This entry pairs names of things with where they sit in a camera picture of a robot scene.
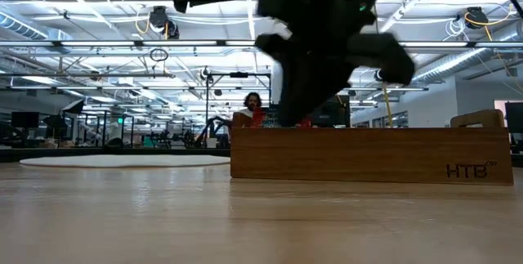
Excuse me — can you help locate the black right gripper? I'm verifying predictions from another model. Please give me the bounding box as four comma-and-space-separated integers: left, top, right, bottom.
255, 0, 416, 128

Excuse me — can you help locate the wooden tea box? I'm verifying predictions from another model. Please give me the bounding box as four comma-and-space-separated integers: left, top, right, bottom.
230, 109, 515, 186

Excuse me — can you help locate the black computer tower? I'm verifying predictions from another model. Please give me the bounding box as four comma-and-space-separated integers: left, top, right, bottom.
267, 94, 351, 128

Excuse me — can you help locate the person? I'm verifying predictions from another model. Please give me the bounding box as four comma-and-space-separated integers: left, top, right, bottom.
232, 92, 266, 129

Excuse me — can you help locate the black computer monitor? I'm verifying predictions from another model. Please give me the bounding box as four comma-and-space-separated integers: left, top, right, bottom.
505, 101, 523, 135
11, 111, 41, 129

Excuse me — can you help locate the white round plate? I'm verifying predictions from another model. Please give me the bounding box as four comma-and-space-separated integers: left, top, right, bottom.
19, 154, 231, 169

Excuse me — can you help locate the large black cord reel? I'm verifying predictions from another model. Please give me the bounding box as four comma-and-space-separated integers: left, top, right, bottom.
464, 6, 490, 30
148, 5, 181, 40

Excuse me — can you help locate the black workstation frame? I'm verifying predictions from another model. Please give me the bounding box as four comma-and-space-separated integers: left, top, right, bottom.
205, 71, 273, 150

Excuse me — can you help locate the silver air duct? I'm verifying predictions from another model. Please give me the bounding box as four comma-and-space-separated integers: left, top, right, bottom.
410, 47, 491, 87

